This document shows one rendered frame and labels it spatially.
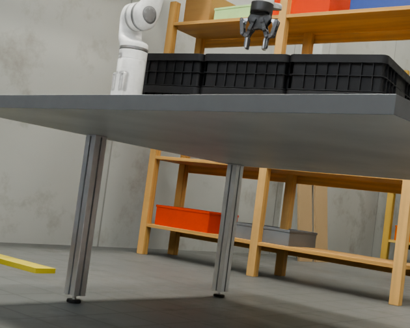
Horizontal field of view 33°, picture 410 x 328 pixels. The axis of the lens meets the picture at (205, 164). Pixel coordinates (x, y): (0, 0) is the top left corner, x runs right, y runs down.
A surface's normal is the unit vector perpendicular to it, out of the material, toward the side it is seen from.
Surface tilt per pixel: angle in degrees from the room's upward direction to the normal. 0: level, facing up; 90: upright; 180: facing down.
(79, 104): 90
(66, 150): 90
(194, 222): 90
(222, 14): 90
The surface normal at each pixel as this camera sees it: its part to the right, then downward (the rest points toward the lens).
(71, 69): 0.76, 0.07
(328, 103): -0.63, -0.12
